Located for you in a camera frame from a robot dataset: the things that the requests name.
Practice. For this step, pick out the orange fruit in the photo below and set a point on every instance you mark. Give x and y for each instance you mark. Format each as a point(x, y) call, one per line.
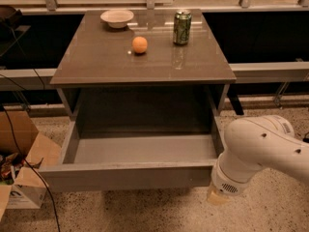
point(139, 45)

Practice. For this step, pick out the white bowl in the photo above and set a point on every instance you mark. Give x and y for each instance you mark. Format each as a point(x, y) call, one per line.
point(117, 18)

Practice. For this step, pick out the black equipment at left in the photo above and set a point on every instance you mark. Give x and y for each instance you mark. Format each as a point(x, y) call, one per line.
point(11, 29)

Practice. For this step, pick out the grey top drawer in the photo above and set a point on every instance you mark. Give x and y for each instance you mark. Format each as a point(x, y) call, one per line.
point(138, 138)

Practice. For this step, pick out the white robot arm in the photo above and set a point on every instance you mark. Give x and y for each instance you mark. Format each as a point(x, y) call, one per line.
point(253, 144)

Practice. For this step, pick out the tan foam-covered gripper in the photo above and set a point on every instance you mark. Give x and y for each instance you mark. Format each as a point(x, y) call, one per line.
point(226, 181)

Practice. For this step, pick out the cardboard box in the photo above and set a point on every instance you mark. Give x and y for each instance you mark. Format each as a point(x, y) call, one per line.
point(24, 150)

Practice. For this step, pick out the green soda can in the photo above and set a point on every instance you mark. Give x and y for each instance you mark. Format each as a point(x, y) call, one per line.
point(182, 24)

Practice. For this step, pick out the grey drawer cabinet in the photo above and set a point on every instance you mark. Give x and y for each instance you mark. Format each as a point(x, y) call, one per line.
point(99, 55)

